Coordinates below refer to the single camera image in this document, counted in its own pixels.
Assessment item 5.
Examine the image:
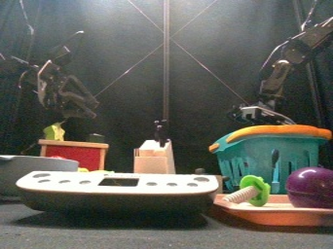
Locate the orange toy tray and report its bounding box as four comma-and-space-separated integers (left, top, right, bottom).
212, 193, 333, 228

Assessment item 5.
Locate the red wooden toy box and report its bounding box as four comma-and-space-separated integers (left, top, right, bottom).
36, 138, 111, 172

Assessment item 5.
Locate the green toy screw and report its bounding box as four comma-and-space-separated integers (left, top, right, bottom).
222, 174, 271, 207

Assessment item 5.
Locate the vertical metal frame pole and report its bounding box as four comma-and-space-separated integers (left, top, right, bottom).
163, 0, 169, 122

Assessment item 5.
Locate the black knife handle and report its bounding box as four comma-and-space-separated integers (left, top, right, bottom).
152, 119, 169, 148

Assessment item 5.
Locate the teal basket with orange rim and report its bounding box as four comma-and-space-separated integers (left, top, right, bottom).
208, 124, 333, 196

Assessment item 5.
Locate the thin diagonal brace wire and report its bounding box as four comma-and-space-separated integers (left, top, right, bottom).
93, 0, 219, 97
125, 0, 252, 105

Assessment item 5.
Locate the light green toy piece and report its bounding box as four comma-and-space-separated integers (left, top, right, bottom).
41, 122, 66, 142

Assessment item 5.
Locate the grey toy bowl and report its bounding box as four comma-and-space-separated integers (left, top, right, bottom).
0, 155, 80, 196

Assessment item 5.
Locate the purple toy ball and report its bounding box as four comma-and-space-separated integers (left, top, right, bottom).
284, 166, 333, 209

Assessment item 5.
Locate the dark toy piece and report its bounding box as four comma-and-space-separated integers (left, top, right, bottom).
87, 132, 107, 144

